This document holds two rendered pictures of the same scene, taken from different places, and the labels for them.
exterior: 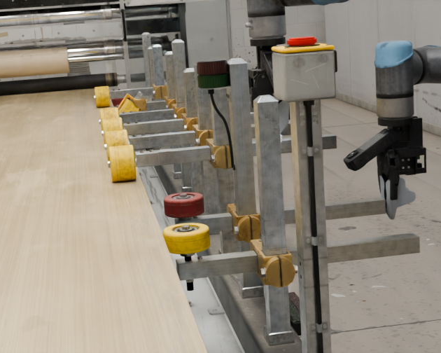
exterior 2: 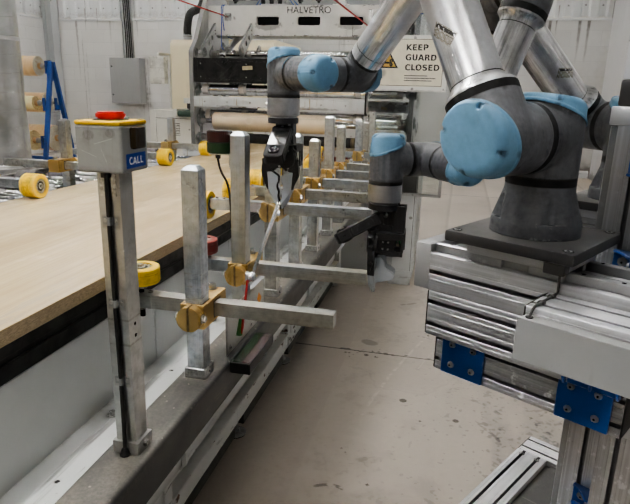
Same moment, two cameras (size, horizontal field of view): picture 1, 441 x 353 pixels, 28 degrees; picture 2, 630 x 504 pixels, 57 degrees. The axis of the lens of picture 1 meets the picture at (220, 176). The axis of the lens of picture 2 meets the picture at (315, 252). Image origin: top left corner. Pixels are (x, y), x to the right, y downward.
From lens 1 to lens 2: 0.86 m
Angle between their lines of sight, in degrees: 21
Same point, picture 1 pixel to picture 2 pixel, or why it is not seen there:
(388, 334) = not seen: hidden behind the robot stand
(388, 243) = (303, 314)
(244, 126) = (239, 189)
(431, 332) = not seen: hidden behind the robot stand
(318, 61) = (105, 135)
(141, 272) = (35, 296)
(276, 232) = (194, 285)
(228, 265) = (168, 302)
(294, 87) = (84, 157)
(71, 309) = not seen: outside the picture
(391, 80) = (376, 169)
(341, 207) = (326, 272)
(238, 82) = (236, 152)
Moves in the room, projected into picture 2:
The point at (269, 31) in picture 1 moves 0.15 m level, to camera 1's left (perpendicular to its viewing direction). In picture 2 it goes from (277, 111) to (219, 109)
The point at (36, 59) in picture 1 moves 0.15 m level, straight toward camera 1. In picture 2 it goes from (303, 122) to (299, 123)
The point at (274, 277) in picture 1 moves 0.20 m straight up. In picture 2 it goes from (182, 322) to (177, 221)
